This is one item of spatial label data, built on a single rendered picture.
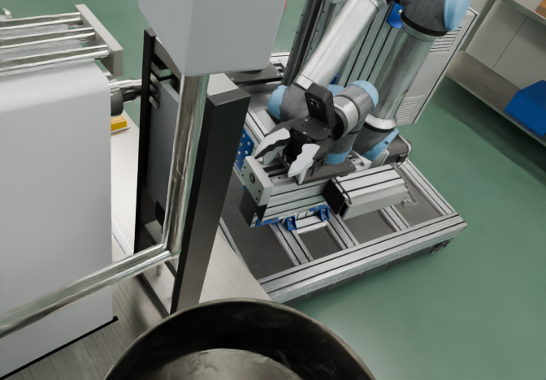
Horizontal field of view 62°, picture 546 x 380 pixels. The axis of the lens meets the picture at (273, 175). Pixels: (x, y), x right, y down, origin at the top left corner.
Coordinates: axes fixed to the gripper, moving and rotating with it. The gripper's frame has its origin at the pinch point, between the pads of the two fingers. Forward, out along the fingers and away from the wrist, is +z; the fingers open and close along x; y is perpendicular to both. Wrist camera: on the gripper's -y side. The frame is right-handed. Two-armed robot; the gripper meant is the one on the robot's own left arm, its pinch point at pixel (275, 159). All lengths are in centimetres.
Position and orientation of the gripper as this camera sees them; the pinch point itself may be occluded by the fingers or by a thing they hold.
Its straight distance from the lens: 76.2
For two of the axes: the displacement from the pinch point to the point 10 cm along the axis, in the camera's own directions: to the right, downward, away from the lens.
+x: -8.1, -4.5, 3.7
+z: -5.7, 4.8, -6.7
